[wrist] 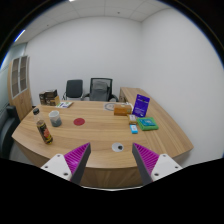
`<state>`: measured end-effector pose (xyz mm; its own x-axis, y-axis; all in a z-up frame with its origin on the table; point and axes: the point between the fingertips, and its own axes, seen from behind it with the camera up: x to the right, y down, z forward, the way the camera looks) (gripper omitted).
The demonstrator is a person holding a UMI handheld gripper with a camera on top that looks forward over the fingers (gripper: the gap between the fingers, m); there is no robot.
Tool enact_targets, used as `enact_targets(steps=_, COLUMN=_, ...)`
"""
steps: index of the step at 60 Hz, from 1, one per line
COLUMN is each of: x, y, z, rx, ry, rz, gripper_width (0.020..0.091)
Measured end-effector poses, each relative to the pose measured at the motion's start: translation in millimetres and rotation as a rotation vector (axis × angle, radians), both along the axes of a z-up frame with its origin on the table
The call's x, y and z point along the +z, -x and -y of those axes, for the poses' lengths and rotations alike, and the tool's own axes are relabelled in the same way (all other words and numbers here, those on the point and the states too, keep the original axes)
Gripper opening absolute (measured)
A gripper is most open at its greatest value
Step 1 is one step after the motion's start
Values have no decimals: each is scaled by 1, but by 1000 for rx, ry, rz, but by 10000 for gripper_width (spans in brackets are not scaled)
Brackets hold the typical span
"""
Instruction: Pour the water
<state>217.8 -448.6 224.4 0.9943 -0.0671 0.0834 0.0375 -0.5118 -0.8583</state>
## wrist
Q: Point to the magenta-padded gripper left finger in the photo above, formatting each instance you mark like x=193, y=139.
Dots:
x=74, y=160

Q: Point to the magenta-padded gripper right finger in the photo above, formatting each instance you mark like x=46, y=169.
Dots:
x=149, y=160

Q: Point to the small blue box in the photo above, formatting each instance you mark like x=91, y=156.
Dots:
x=134, y=129

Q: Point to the green flat box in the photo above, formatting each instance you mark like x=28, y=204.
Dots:
x=147, y=123

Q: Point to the flat round red coaster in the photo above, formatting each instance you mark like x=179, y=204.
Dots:
x=79, y=121

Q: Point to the small orange and white box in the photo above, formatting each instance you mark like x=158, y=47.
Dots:
x=132, y=119

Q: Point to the drink bottle with orange label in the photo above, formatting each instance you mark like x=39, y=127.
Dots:
x=43, y=128

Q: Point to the dark glass cup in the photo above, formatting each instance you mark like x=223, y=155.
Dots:
x=55, y=118

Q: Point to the green and white booklet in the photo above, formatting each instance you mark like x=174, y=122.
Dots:
x=64, y=104

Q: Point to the wooden tissue box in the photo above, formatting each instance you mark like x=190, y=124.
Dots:
x=122, y=109

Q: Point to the light brown cardboard box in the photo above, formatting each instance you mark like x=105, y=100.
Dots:
x=55, y=101

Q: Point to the round grey plate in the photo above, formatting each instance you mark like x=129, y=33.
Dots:
x=109, y=106

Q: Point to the dark brown box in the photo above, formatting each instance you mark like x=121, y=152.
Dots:
x=50, y=96

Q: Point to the black office chair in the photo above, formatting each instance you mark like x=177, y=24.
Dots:
x=74, y=88

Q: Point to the black leather armchair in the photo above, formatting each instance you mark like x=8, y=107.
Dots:
x=7, y=130

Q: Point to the grey mesh office chair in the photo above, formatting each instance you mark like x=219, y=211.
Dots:
x=100, y=90

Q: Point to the wooden cabinet with glass doors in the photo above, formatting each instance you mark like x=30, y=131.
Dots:
x=19, y=87

